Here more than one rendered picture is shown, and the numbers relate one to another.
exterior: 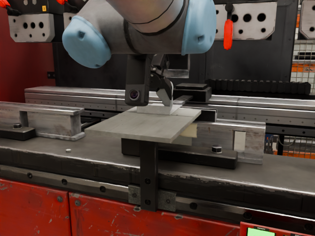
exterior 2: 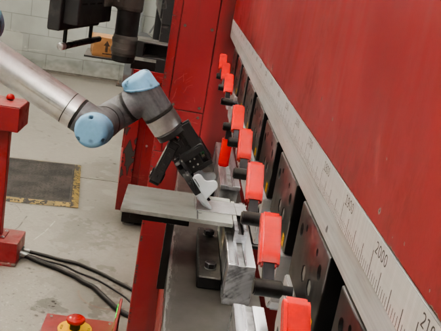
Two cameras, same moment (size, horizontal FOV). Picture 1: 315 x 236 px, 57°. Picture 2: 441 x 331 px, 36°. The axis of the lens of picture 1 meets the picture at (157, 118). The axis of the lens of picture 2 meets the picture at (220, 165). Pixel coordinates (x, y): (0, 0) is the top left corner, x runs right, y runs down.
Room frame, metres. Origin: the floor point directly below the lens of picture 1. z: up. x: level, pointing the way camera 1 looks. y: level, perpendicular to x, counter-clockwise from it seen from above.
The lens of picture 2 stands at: (0.06, -1.46, 1.56)
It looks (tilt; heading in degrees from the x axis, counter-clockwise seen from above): 16 degrees down; 65
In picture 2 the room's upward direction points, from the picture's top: 10 degrees clockwise
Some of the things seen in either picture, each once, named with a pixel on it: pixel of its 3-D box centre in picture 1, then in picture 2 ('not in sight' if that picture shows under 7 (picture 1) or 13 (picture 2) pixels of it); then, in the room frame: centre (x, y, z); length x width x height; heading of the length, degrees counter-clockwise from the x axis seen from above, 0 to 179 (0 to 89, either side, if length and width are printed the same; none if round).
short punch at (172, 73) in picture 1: (170, 59); not in sight; (0.78, -0.04, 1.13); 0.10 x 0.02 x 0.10; 70
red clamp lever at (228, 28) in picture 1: (228, 27); (229, 145); (0.67, -0.16, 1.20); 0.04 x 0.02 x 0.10; 160
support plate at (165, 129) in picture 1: (150, 120); (178, 205); (0.64, 0.02, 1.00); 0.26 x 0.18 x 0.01; 160
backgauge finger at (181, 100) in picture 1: (186, 94); not in sight; (0.93, -0.09, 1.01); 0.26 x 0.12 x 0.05; 160
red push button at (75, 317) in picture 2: not in sight; (75, 324); (0.38, -0.17, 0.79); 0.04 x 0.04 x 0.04
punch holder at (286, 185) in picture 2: not in sight; (306, 232); (0.51, -0.76, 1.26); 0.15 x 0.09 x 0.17; 70
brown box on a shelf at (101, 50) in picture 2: not in sight; (109, 45); (1.03, 2.40, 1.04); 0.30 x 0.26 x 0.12; 74
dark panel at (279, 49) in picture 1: (155, 56); not in sight; (1.34, 0.01, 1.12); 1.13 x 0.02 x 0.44; 70
